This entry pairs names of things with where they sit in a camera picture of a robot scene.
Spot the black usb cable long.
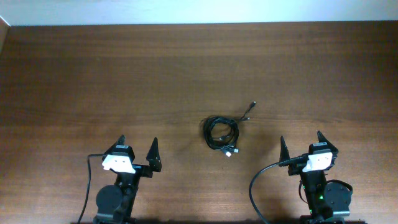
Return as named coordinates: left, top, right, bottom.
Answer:
left=203, top=101, right=257, bottom=153

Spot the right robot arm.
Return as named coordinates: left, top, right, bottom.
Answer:
left=279, top=131, right=353, bottom=223

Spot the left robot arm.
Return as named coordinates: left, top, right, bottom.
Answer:
left=93, top=135, right=162, bottom=224

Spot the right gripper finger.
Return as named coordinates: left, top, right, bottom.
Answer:
left=317, top=131, right=339, bottom=154
left=279, top=136, right=290, bottom=167

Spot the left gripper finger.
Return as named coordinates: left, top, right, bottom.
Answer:
left=104, top=134, right=126, bottom=155
left=146, top=138, right=162, bottom=172

